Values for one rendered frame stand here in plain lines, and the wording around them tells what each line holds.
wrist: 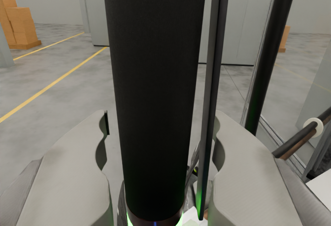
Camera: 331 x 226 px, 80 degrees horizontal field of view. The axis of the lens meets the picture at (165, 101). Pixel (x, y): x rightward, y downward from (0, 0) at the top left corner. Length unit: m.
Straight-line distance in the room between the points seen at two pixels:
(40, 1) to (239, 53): 11.79
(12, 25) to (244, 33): 7.11
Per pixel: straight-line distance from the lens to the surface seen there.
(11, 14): 8.31
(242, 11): 5.75
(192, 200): 0.74
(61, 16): 14.07
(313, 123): 0.37
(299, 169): 1.22
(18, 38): 8.41
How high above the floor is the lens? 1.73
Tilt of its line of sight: 28 degrees down
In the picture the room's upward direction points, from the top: 2 degrees clockwise
